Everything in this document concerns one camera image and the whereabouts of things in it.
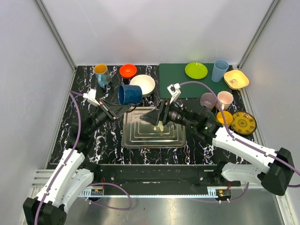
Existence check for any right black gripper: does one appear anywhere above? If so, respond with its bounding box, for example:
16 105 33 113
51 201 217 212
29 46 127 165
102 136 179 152
140 98 196 129

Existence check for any light green mug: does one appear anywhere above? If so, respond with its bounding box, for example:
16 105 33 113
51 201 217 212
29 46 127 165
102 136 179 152
153 121 164 132

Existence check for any dark blue mug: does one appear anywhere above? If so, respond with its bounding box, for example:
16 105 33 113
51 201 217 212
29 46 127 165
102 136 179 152
118 85 143 111

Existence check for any blue mug yellow inside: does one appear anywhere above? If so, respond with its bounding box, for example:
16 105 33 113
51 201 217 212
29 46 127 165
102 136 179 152
94 64 111 88

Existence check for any translucent purple cup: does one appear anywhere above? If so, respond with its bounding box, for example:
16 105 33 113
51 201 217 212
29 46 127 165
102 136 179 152
200 93 217 111

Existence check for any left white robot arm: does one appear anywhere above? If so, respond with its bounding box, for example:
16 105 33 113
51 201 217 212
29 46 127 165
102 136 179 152
23 101 129 225

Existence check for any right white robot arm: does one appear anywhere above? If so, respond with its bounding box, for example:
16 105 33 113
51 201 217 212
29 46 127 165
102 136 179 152
140 100 294 196

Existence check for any pink mug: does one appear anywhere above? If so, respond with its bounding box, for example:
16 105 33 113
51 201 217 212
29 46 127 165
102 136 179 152
217 91 233 110

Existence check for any silver metal tray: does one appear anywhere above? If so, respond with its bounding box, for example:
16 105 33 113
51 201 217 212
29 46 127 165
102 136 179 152
122 107 187 149

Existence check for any white ceramic bowl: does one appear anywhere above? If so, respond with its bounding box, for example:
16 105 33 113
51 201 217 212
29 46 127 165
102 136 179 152
129 75 155 97

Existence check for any orange red bowl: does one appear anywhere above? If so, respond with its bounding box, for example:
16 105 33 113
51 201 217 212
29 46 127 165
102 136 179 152
119 64 137 79

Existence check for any dark green mat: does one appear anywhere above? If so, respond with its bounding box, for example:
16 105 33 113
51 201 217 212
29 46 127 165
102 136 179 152
159 63 230 99

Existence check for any lime green plate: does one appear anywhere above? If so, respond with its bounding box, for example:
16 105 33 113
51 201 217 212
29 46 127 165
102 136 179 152
185 62 208 79

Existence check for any small yellow bowl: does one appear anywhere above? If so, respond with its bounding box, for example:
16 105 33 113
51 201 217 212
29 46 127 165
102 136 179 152
216 111 233 126

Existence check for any light blue tumbler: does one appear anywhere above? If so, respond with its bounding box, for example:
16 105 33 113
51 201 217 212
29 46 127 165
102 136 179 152
211 60 229 83

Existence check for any yellow square dish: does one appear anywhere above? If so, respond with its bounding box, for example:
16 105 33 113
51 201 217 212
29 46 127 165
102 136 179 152
224 70 249 90

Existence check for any black gold patterned plate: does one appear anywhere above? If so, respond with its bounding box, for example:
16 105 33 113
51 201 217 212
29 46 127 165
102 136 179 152
231 111 257 135

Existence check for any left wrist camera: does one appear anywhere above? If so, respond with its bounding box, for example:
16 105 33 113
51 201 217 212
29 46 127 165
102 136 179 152
83 89 100 107

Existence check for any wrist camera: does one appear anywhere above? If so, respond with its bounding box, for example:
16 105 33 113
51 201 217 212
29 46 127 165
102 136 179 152
167 83 181 103
83 89 100 107

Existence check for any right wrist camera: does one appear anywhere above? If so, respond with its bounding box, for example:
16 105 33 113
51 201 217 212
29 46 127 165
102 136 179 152
167 83 181 103

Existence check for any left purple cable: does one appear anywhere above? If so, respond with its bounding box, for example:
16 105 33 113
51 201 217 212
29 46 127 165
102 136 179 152
35 90 133 225

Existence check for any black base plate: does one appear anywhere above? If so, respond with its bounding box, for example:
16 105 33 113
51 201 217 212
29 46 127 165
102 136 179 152
94 165 240 197

